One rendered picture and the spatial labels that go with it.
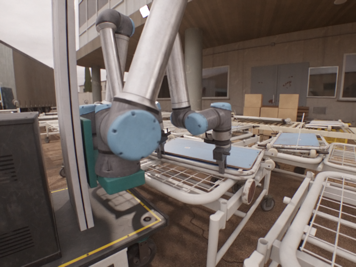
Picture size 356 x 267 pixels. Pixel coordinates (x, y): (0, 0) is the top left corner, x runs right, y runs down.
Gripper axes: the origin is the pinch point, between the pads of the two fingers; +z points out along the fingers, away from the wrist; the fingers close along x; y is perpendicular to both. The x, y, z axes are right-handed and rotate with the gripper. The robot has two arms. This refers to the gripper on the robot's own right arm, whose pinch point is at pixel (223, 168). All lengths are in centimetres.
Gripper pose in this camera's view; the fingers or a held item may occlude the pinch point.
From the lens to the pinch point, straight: 91.5
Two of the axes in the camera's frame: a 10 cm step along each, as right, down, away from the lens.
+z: 1.2, 9.3, 3.6
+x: 5.6, -3.6, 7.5
